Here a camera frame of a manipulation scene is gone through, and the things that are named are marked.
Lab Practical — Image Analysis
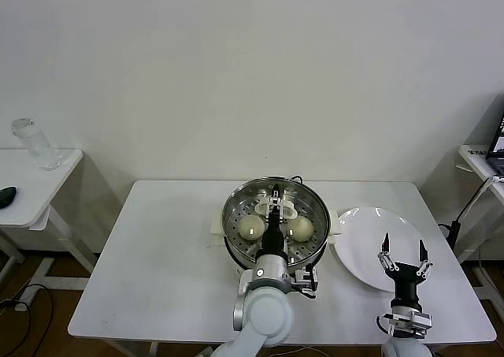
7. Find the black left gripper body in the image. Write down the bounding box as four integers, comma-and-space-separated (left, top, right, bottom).
258, 213, 285, 258

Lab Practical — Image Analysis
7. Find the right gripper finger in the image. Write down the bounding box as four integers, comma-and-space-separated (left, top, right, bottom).
377, 232, 399, 273
416, 238, 434, 279

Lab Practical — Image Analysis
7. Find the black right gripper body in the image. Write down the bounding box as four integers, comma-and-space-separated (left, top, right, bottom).
385, 262, 426, 307

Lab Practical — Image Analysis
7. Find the glass lid with cream handle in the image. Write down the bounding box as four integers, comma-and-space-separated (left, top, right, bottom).
222, 177, 332, 255

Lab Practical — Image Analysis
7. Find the white steamed baozi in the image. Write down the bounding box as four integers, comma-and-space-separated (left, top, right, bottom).
286, 214, 315, 243
238, 216, 265, 242

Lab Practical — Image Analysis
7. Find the perforated stainless steel steamer basket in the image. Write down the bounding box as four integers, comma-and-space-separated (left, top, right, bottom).
222, 177, 332, 276

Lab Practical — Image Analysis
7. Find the white round plate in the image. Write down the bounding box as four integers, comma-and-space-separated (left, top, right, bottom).
335, 206, 434, 294

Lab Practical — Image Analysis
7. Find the white side table with laptop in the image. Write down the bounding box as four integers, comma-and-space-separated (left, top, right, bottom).
458, 143, 504, 318

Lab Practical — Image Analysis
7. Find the dark laptop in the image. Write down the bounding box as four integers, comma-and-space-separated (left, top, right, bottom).
486, 112, 504, 175

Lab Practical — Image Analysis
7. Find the clear plastic water bottle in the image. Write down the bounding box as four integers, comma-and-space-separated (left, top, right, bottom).
10, 117, 64, 172

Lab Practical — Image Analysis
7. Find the black computer mouse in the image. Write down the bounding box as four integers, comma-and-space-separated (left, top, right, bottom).
0, 186, 18, 209

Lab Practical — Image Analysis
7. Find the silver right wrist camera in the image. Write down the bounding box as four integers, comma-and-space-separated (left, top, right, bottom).
380, 309, 434, 337

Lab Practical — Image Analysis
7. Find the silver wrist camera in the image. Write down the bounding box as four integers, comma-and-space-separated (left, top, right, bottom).
380, 309, 434, 337
293, 267, 319, 299

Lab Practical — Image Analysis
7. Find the black cable with adapter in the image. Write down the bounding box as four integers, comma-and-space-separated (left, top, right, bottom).
438, 181, 491, 255

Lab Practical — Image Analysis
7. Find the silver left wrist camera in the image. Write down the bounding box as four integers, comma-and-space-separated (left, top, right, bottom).
293, 267, 319, 299

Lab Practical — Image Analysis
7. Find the white cable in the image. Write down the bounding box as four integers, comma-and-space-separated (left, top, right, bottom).
470, 177, 504, 212

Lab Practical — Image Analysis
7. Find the black floor cable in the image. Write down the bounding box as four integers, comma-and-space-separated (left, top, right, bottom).
0, 281, 54, 357

